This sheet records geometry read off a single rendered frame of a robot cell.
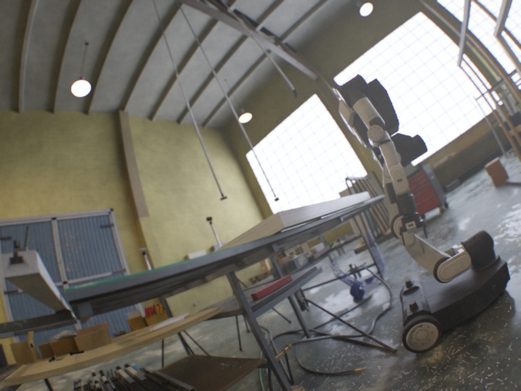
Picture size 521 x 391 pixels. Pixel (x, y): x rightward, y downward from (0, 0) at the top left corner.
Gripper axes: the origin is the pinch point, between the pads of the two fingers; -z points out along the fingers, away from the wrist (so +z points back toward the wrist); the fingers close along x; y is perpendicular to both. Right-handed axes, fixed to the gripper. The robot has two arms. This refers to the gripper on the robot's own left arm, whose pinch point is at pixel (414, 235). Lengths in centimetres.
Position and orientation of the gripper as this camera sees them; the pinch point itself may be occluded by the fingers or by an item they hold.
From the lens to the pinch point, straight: 113.3
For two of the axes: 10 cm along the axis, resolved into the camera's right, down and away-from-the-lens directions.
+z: -2.5, -9.5, 1.7
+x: -8.3, 3.0, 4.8
